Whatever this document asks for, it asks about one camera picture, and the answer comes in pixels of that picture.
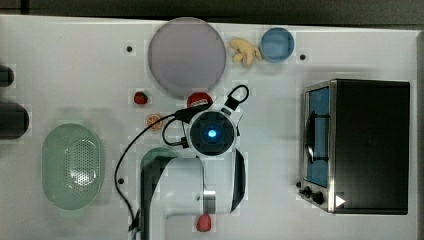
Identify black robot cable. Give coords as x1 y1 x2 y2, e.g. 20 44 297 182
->
113 84 250 240

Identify small red strawberry toy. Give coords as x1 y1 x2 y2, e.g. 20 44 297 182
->
133 91 149 105

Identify red ketchup bottle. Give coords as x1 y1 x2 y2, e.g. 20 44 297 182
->
187 92 213 108

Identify green oval strainer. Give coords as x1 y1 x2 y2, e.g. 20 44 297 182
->
42 123 105 210

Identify white wrist camera mount body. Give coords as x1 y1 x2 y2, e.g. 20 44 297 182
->
211 95 244 125

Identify blue round bowl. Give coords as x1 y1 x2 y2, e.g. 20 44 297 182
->
260 27 295 63

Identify orange slice toy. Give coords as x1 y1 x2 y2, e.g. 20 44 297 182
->
145 114 164 131

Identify black cylinder upper left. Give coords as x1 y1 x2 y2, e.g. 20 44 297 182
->
0 65 15 87

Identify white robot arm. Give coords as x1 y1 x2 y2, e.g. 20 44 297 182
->
138 96 246 240

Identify pink red fruit toy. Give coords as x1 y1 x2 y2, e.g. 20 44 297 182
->
196 213 212 232

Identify grey round plate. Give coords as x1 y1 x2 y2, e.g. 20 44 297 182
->
148 17 226 98

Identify yellow banana bunch toy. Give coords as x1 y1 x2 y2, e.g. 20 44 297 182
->
229 38 263 68

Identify green mug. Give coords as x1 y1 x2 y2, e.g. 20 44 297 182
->
141 147 178 166

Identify silver toaster oven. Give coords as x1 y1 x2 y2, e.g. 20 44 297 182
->
296 79 410 215

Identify black cylinder lower left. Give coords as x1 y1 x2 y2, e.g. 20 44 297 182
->
0 103 29 140

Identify black cylinder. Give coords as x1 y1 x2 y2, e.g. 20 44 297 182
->
0 65 15 87
0 103 29 140

